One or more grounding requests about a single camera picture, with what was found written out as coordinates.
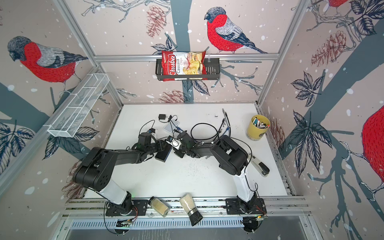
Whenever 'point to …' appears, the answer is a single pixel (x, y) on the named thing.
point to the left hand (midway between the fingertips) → (165, 143)
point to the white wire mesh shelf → (77, 105)
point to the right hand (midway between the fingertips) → (173, 150)
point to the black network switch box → (163, 155)
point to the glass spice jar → (158, 206)
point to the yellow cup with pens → (257, 127)
